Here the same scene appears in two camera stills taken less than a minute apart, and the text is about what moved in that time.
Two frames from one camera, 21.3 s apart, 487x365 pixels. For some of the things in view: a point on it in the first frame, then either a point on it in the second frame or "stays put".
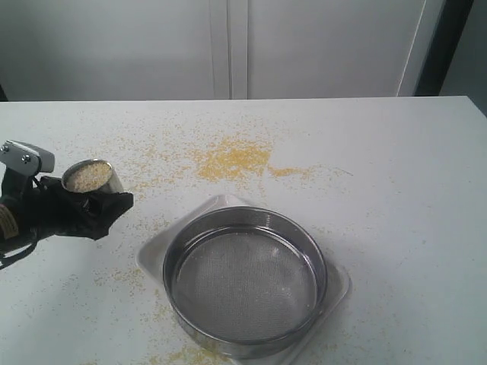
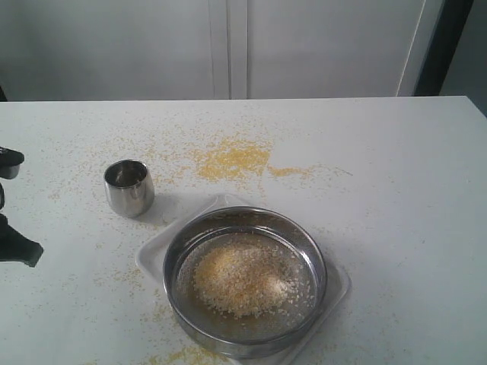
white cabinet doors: x=88 y=50 stays put
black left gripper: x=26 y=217 → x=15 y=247
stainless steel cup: x=96 y=176 → x=129 y=188
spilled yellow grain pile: x=239 y=160 stays put
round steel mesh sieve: x=243 y=281 stays put
